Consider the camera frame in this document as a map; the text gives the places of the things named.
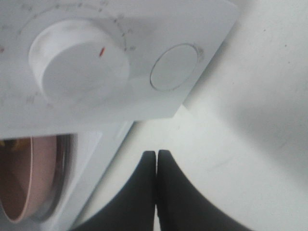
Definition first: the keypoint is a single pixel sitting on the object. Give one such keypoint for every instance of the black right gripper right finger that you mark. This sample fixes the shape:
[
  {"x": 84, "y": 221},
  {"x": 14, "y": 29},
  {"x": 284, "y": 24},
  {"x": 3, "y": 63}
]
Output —
[{"x": 181, "y": 207}]

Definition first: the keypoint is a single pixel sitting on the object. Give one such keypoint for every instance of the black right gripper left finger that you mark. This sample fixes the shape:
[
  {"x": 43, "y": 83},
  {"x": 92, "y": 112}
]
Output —
[{"x": 133, "y": 208}]

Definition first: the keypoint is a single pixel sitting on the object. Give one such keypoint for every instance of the pink round plate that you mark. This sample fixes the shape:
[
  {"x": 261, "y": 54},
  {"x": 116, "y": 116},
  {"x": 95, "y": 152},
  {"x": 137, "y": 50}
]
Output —
[{"x": 27, "y": 169}]

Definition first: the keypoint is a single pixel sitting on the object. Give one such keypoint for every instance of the glass microwave turntable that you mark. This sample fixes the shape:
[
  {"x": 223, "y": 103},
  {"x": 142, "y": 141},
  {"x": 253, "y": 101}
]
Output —
[{"x": 63, "y": 152}]

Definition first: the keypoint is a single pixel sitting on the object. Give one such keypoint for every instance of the white microwave oven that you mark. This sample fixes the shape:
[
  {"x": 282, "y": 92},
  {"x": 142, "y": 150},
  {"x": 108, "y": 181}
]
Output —
[{"x": 92, "y": 68}]

